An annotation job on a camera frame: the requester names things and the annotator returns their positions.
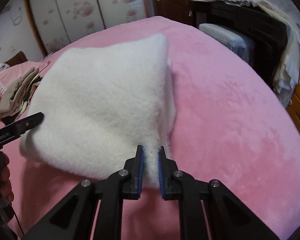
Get white fluffy cardigan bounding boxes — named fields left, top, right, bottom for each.
left=19, top=34, right=176, bottom=187

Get beige folded clothes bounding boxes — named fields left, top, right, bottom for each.
left=0, top=67, right=42, bottom=118

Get person's left hand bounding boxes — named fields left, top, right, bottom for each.
left=0, top=152, right=14, bottom=202

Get pink bed sheet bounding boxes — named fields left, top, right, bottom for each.
left=4, top=17, right=300, bottom=239

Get pink pillow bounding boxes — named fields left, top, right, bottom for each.
left=0, top=61, right=50, bottom=87

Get dark wooden headboard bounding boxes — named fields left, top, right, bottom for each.
left=5, top=51, right=27, bottom=67

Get black piano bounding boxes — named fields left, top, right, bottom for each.
left=190, top=1, right=287, bottom=89

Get floral sliding wardrobe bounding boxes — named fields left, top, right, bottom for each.
left=25, top=0, right=149, bottom=55

